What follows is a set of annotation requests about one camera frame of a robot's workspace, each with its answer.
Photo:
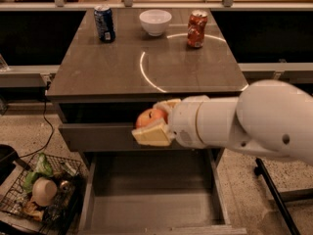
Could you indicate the white bowl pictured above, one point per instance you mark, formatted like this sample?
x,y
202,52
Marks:
x,y
155,21

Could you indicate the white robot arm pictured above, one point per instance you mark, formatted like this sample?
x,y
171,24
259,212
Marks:
x,y
270,119

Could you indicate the grey upper drawer with handle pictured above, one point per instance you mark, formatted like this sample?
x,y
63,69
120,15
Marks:
x,y
105,137

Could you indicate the beige cup in basket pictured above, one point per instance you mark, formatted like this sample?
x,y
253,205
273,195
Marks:
x,y
44,191

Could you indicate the black object at left edge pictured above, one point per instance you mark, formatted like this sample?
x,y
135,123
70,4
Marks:
x,y
7,157

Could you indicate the crushed orange soda can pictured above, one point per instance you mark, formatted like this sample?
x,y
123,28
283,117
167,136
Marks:
x,y
196,28

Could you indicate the green chip bag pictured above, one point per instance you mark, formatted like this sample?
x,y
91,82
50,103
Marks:
x,y
42,168

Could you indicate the black wire basket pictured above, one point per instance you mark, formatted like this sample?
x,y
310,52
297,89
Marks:
x,y
56,218

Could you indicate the red apple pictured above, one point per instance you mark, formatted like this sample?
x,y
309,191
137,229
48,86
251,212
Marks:
x,y
149,116

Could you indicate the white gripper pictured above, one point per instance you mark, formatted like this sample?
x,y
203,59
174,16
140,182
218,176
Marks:
x,y
183,121

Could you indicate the blue soda can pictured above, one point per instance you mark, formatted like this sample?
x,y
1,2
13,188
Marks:
x,y
104,23

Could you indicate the grey drawer cabinet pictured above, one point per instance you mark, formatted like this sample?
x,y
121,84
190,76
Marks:
x,y
114,82

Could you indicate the open grey middle drawer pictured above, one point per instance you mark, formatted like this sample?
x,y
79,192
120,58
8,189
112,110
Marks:
x,y
155,193

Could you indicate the black metal bar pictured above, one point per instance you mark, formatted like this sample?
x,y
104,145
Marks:
x,y
260,169

